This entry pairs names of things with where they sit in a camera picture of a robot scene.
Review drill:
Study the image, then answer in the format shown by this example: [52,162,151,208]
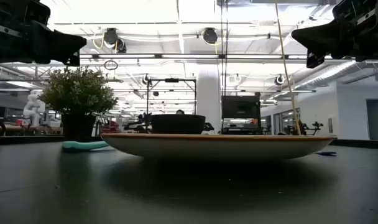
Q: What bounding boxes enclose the black table edge frame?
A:
[0,135,378,149]

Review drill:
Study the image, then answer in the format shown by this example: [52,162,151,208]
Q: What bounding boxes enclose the thin black cable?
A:
[225,0,229,97]

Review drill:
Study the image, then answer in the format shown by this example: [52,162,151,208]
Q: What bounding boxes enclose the green plant in black pot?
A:
[39,67,118,142]

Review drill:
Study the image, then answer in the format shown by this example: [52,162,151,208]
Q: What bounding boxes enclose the yellow round plate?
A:
[101,133,338,161]

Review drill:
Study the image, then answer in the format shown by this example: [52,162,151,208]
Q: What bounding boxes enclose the black metal frame rig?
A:
[146,77,197,116]

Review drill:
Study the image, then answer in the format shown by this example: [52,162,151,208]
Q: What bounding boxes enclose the red cart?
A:
[100,119,120,134]

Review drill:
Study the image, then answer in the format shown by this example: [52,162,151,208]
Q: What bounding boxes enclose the ceiling light strip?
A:
[80,54,308,60]

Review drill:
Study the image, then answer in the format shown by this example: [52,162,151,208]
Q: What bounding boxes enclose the black background robot arms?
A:
[283,121,324,136]

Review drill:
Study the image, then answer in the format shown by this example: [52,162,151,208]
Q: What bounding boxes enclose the black monitor screen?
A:
[221,95,262,135]

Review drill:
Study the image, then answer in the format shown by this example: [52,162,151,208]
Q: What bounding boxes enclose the dark grey ribbed bowl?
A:
[150,114,206,135]

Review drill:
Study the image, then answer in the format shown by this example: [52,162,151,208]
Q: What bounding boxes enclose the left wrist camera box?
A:
[21,0,51,25]

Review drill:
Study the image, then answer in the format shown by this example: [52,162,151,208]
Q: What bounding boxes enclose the wooden background table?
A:
[0,124,64,136]

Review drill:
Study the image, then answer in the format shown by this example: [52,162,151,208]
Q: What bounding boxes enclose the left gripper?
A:
[0,0,87,75]

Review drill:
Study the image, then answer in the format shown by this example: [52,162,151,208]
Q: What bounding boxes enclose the thick yellow hanging cable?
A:
[274,0,302,136]

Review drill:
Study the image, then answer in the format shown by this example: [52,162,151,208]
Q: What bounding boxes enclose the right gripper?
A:
[290,0,378,69]

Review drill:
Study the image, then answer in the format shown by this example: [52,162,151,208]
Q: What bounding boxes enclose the teal handled spoon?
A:
[62,140,109,153]

